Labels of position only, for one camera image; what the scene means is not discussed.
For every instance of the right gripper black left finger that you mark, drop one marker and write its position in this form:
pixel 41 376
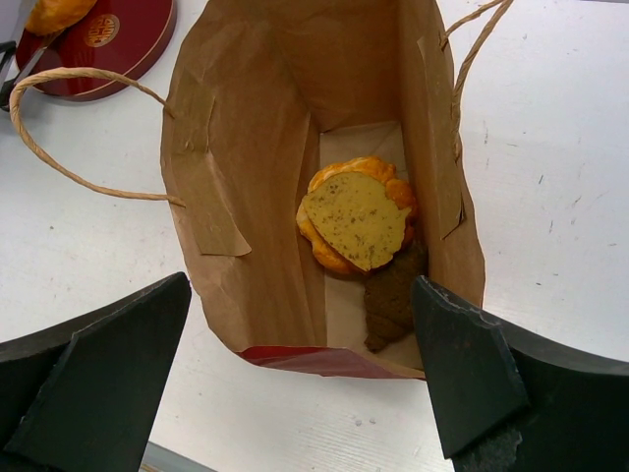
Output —
pixel 82 395

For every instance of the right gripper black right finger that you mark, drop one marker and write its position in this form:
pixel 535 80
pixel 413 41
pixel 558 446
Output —
pixel 507 399

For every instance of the small brown chocolate croissant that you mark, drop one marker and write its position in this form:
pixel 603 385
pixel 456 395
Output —
pixel 387 297

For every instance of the tan sliced bread piece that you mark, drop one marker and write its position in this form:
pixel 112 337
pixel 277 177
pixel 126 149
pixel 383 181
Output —
pixel 356 221

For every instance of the red and brown paper bag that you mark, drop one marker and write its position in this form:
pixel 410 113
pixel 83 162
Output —
pixel 263 93

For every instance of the stainless steel tongs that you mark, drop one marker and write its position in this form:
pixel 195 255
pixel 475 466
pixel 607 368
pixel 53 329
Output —
pixel 25 70

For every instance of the white round bread roll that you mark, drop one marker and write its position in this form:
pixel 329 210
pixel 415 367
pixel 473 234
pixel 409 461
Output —
pixel 49 16

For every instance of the red round plate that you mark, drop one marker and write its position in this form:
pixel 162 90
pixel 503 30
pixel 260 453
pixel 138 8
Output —
pixel 122 36

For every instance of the aluminium rail frame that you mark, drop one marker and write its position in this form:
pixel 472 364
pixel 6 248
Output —
pixel 160 459

